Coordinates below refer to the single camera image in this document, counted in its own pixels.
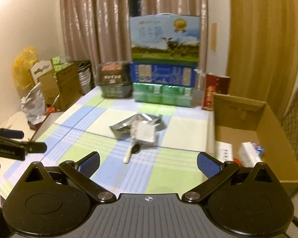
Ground red snack packet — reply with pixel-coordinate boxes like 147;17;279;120
233;158;243;167

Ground blue white clear box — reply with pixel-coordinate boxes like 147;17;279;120
238;142;264;168

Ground white plastic spoon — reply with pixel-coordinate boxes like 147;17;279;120
123;142;134;164

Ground silver green foil bag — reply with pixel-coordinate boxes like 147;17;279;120
109;113;167;136

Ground clear plastic packet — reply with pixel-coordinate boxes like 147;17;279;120
130;120;156;144

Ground white paper packet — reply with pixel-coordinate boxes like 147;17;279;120
215;141;233;162

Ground brown cardboard box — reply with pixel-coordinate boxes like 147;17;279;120
207;93;298;194

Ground yellow plastic bag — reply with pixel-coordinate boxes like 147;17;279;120
12;46;38;90

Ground checked tablecloth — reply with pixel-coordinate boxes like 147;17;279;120
0;88;210;197

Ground stacked cardboard boxes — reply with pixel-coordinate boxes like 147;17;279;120
30;55;95;111

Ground dark red gift box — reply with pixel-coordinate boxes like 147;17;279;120
202;74;230;111

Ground black noodle bowl package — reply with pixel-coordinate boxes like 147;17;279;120
97;61;133;99

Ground green drink carton pack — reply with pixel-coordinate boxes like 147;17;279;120
133;83;193;107

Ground blue milk carton box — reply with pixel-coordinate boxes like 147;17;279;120
130;62;196;88

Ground beige curtain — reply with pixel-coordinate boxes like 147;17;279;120
60;0;207;75

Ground cow picture milk carton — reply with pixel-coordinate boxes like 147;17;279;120
129;13;201;67

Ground yellow brown curtain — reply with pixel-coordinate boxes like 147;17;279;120
227;0;298;120

